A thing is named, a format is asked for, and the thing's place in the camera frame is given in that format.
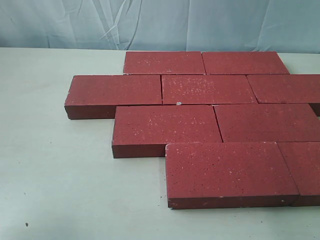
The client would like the red brick with white speckles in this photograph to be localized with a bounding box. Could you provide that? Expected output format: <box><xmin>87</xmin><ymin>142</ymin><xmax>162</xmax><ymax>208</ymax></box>
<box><xmin>161</xmin><ymin>75</ymin><xmax>257</xmax><ymax>105</ymax></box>

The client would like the white backdrop cloth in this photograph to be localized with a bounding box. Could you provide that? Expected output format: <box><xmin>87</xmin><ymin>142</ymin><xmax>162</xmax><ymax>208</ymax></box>
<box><xmin>0</xmin><ymin>0</ymin><xmax>320</xmax><ymax>53</ymax></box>

